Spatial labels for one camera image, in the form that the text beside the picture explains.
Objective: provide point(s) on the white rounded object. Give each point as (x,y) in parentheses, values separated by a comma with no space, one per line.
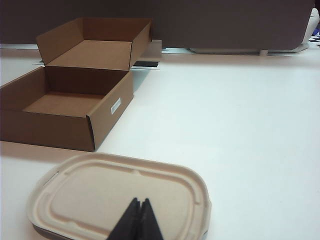
(312,27)

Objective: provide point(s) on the white partition base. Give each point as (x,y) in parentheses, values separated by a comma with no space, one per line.
(225,51)

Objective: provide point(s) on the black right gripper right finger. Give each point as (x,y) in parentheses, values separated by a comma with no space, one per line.
(148,222)

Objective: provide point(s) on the brown cardboard box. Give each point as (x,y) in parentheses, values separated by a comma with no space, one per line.
(50,125)

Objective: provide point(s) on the dark brown partition panel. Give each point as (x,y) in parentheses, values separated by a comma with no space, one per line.
(225,22)

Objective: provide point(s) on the beige fibre food container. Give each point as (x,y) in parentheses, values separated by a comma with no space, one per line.
(95,190)

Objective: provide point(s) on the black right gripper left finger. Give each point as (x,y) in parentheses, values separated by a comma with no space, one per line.
(128,222)

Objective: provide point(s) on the black strip with white edge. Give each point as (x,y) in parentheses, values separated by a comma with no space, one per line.
(146,64)

